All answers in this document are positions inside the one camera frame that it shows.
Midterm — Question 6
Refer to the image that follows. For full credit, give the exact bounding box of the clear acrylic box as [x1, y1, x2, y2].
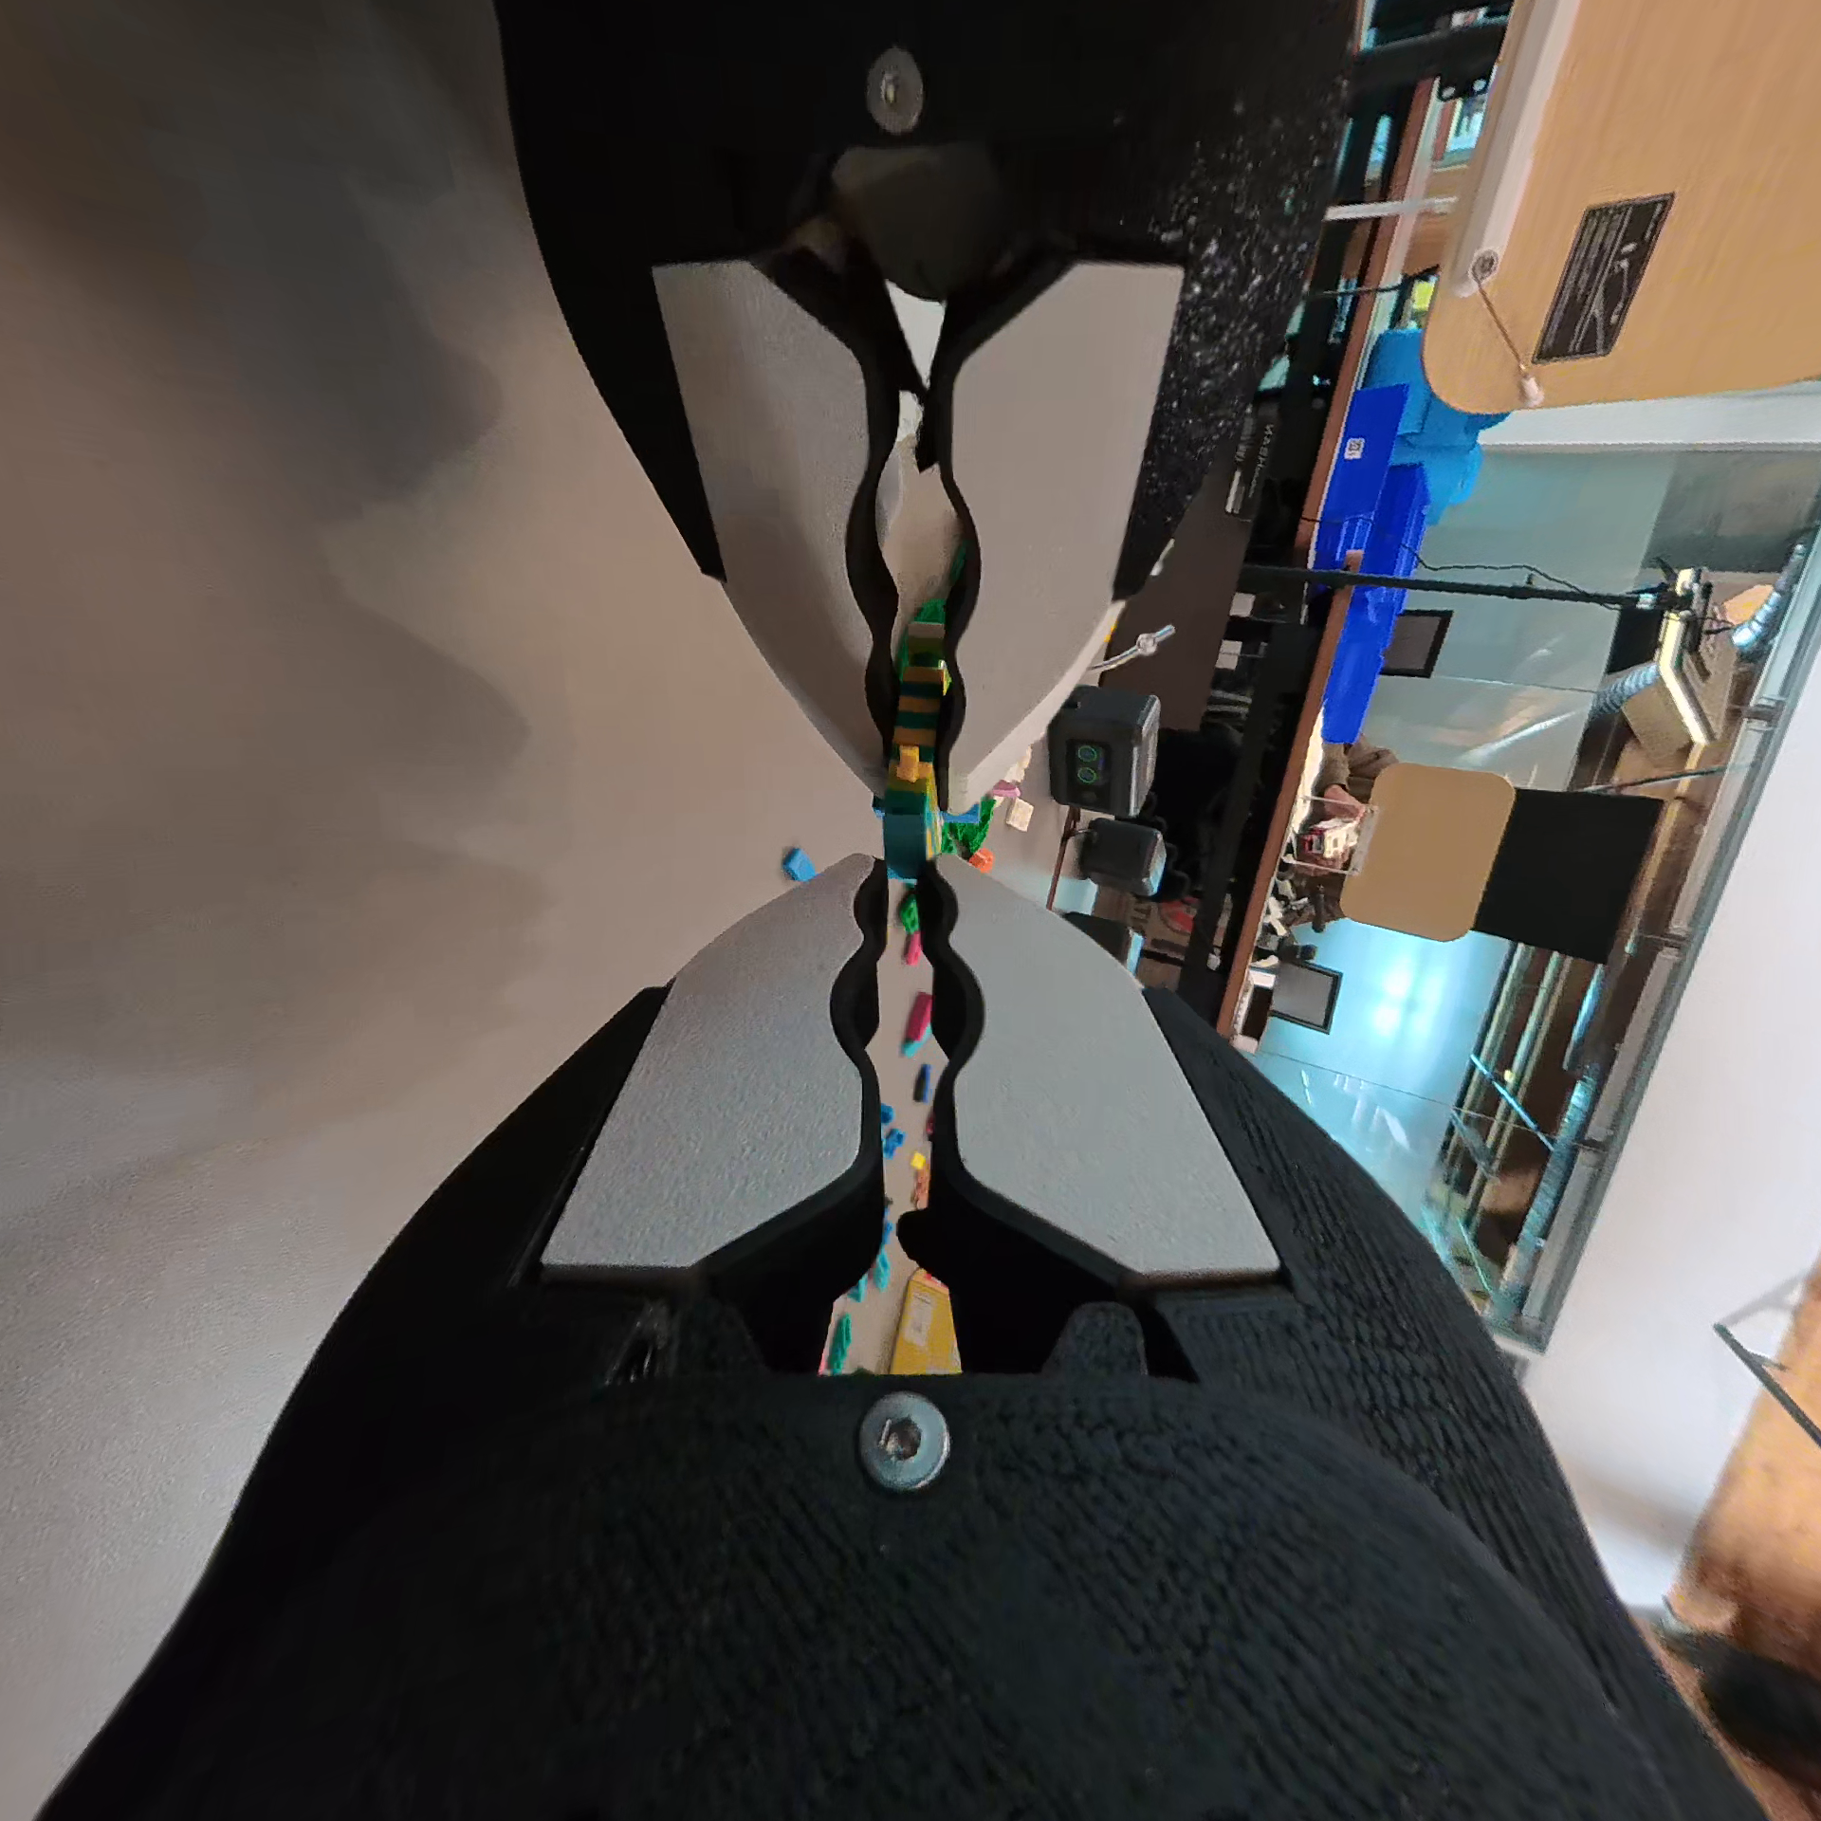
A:
[1286, 807, 1385, 873]

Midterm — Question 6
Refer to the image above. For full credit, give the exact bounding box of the wooden panel black label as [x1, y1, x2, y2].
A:
[1418, 0, 1821, 415]

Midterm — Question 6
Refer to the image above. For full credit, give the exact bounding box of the black power box green display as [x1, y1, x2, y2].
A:
[1054, 684, 1160, 820]

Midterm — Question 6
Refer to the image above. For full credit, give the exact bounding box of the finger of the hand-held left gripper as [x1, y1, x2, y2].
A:
[915, 256, 1184, 820]
[651, 256, 915, 792]

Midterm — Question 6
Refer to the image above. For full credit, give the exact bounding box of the yellow toy box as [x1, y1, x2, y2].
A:
[888, 1265, 962, 1369]

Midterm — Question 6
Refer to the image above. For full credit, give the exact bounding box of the grey desk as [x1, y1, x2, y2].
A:
[0, 0, 1138, 1821]

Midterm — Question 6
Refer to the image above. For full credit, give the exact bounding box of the blue bin white label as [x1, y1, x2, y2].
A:
[1319, 384, 1436, 560]

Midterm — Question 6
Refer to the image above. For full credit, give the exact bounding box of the black stand pole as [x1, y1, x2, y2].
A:
[1238, 560, 1677, 614]

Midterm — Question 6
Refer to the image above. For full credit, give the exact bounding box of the black charger box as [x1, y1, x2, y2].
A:
[1084, 820, 1175, 898]

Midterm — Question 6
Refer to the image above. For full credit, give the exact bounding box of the scatter of small mixed bricks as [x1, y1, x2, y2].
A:
[823, 888, 953, 1369]

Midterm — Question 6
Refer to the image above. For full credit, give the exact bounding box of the black case white print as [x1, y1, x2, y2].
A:
[1138, 333, 1341, 684]

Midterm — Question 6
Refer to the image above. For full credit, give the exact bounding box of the silver flexible duct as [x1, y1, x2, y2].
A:
[1590, 564, 1821, 746]

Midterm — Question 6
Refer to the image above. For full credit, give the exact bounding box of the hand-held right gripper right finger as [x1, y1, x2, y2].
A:
[897, 854, 1280, 1369]

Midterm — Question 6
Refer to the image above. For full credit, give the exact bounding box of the multicoloured striped brick model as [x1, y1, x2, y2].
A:
[876, 542, 985, 820]

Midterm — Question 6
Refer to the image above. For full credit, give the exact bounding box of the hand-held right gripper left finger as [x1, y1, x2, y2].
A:
[537, 854, 888, 1369]

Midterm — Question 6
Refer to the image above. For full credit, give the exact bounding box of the blue plastic bin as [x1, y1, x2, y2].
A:
[1319, 560, 1402, 746]

